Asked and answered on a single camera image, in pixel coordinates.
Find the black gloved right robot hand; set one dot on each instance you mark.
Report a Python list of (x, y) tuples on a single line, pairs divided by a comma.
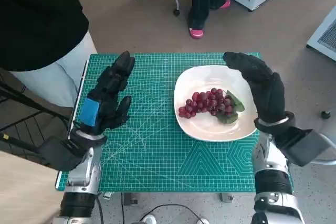
[(267, 90)]

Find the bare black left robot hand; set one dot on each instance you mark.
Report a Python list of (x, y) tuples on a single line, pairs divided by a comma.
[(107, 98)]

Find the red toy grape bunch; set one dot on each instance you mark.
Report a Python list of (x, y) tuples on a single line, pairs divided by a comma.
[(204, 103)]

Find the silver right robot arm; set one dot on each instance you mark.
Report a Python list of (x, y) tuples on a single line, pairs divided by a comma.
[(267, 182)]

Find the white square plate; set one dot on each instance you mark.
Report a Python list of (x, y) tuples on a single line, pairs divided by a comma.
[(204, 132)]

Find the small black caster wheel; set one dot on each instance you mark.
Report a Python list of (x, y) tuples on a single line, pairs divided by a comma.
[(326, 114)]

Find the green cutting mat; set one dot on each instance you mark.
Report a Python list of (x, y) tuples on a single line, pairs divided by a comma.
[(157, 155)]

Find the small white mesh cabinet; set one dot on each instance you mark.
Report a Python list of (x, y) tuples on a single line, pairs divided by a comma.
[(325, 37)]

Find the black metal rack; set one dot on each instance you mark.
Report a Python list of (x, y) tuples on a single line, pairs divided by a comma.
[(5, 140)]

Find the standing person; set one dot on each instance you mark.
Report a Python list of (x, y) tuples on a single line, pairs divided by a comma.
[(31, 11)]

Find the white round floor object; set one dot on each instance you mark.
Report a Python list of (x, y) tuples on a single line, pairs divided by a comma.
[(149, 219), (202, 221)]

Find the beige wooden board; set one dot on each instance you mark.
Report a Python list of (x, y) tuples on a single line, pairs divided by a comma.
[(21, 195)]

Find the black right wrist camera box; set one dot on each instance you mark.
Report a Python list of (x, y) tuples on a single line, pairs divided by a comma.
[(302, 146)]

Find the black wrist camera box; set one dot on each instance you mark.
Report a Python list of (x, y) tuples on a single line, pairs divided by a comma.
[(60, 155), (302, 146)]

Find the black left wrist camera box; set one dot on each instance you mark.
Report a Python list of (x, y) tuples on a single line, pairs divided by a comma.
[(60, 155)]

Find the grey chair frame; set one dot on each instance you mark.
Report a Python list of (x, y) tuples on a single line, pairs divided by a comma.
[(328, 161)]

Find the grey metal table bracket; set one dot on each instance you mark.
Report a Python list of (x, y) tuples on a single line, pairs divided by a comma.
[(225, 197), (130, 199), (106, 195)]

